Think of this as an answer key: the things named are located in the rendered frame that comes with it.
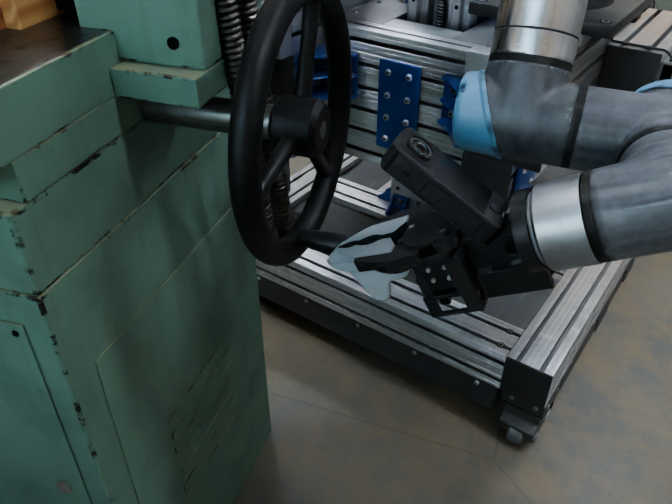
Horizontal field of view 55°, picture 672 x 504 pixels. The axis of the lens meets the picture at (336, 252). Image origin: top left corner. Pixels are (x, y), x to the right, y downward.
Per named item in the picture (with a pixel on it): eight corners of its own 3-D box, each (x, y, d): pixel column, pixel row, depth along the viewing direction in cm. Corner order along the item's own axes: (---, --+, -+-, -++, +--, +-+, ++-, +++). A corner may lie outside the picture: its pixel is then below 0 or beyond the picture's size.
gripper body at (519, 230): (424, 320, 60) (553, 302, 53) (385, 247, 57) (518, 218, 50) (444, 271, 66) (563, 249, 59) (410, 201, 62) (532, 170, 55)
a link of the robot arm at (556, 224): (574, 204, 47) (583, 151, 53) (514, 217, 50) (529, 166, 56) (603, 282, 51) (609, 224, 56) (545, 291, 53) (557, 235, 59)
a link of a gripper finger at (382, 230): (349, 295, 67) (428, 281, 62) (323, 250, 65) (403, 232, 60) (359, 277, 70) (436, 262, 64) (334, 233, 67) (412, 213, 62)
